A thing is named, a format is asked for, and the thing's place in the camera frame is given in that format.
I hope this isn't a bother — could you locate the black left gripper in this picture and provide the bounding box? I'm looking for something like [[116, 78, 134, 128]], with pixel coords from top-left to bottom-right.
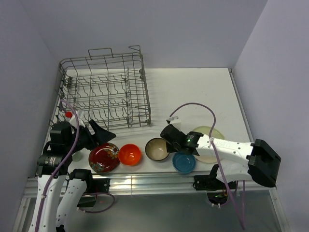
[[66, 119, 115, 153]]

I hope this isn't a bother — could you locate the dark blue bowl beige inside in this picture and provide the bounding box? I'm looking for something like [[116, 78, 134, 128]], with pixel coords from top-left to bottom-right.
[[145, 138, 169, 161]]

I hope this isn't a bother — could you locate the light blue bowl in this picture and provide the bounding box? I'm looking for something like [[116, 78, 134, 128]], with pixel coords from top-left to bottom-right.
[[172, 152, 196, 174]]

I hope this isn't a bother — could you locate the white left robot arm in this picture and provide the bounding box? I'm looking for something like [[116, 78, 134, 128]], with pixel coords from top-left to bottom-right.
[[29, 120, 116, 232]]

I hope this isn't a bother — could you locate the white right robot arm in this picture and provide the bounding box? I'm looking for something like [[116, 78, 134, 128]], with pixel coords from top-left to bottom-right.
[[160, 124, 281, 189]]

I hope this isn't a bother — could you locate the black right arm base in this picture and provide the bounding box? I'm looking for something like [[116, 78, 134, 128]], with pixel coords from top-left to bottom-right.
[[193, 164, 226, 191]]

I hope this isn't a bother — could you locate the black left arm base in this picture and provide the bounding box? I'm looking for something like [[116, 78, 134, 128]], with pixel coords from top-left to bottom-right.
[[77, 178, 110, 208]]

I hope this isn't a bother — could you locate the red floral plate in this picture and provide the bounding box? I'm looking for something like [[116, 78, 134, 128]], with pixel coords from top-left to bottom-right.
[[88, 143, 120, 174]]

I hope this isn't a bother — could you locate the beige round plate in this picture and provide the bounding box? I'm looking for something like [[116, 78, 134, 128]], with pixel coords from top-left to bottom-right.
[[192, 125, 225, 164]]

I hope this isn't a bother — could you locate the green cup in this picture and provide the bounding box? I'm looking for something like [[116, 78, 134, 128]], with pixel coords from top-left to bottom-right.
[[72, 151, 83, 162]]

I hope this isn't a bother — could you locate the orange bowl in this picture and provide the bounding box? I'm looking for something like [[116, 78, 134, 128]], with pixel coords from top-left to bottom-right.
[[118, 144, 142, 166]]

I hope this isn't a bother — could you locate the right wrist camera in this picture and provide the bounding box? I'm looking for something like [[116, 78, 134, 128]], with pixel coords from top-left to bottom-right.
[[166, 116, 182, 131]]

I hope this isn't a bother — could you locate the grey wire dish rack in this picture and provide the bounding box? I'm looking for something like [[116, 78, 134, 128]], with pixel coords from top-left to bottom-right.
[[49, 45, 152, 132]]

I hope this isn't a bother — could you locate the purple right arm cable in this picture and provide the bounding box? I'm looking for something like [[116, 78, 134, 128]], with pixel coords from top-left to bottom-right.
[[169, 102, 247, 230]]

